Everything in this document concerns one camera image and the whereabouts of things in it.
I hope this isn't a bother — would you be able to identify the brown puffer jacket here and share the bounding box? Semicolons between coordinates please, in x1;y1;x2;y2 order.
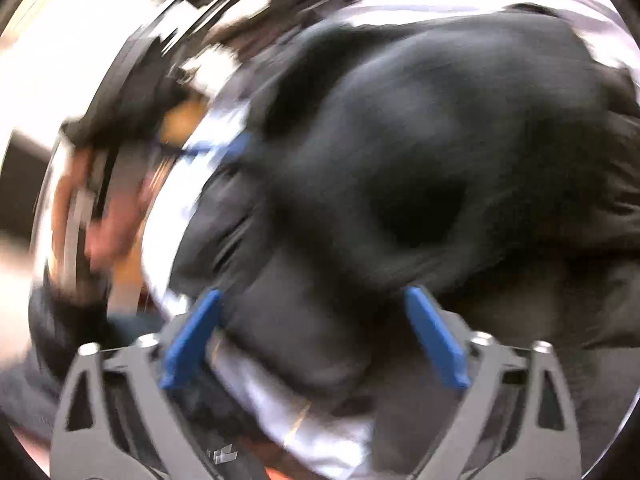
217;0;365;68

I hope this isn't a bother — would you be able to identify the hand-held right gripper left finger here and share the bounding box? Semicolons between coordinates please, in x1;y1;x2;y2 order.
50;287;263;480

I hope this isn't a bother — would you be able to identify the black puffer jacket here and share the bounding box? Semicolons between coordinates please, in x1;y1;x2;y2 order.
167;7;640;480

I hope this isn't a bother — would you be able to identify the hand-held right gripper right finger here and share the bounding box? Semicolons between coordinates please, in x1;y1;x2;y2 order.
372;285;585;480

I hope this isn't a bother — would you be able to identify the person's left hand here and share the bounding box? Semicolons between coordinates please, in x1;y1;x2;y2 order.
50;142;161;283

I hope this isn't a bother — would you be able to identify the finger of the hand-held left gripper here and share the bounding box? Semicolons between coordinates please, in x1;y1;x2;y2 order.
181;131;254;159

